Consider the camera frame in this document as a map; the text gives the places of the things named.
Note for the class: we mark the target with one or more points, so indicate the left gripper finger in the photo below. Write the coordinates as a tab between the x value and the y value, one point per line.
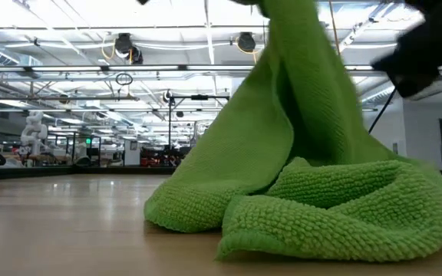
257	5

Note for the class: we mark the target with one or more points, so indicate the green microfiber towel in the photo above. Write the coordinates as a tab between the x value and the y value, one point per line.
301	172

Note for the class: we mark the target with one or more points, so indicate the black background rig frame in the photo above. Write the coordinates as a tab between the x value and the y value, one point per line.
190	97

